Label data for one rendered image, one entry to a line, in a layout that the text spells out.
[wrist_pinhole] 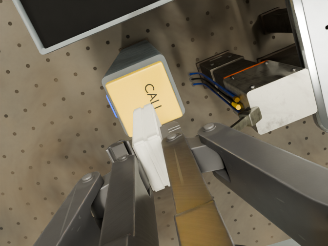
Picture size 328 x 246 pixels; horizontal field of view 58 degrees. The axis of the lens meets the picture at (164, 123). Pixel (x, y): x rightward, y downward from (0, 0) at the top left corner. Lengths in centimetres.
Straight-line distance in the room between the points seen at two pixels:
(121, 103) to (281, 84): 24
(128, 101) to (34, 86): 52
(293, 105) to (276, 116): 3
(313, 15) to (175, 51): 35
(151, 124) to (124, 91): 13
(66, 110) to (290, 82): 55
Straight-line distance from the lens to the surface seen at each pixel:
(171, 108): 30
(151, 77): 29
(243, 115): 42
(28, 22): 29
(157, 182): 16
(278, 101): 44
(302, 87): 45
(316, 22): 52
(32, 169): 87
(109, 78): 31
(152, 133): 15
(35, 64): 79
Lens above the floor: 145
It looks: 72 degrees down
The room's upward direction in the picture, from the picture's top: 163 degrees clockwise
